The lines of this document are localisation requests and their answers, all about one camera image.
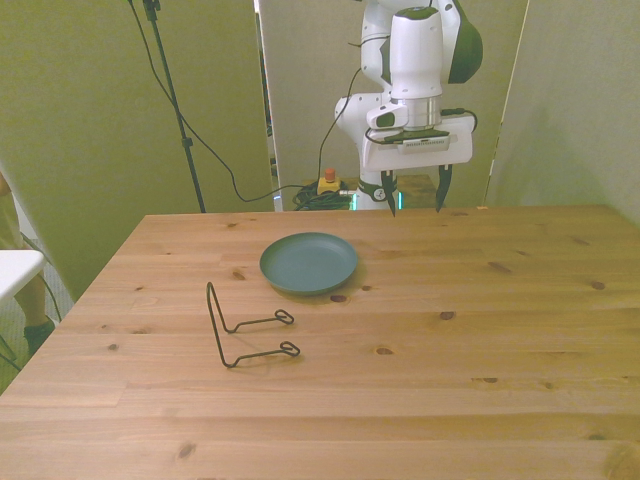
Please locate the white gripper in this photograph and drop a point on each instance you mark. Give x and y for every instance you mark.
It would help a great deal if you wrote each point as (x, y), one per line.
(461, 142)

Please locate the dark teal round plate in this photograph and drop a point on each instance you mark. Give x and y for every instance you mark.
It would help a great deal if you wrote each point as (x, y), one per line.
(307, 262)

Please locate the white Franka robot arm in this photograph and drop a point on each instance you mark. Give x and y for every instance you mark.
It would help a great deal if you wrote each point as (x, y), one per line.
(415, 50)

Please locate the yellow emergency stop button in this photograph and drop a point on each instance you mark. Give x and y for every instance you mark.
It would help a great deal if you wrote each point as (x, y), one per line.
(332, 186)

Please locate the beige room divider panel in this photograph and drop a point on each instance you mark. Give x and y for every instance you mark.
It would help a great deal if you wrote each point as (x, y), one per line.
(75, 125)
(575, 100)
(310, 60)

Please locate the dark shoe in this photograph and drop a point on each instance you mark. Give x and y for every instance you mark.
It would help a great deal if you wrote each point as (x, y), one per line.
(37, 337)

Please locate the white desk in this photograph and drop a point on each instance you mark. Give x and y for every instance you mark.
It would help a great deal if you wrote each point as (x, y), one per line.
(17, 270)

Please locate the slim wrist camera bar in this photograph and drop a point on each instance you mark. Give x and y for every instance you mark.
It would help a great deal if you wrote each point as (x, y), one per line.
(425, 144)

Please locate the black camera stand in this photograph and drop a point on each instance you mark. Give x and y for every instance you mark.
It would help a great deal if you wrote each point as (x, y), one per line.
(187, 144)

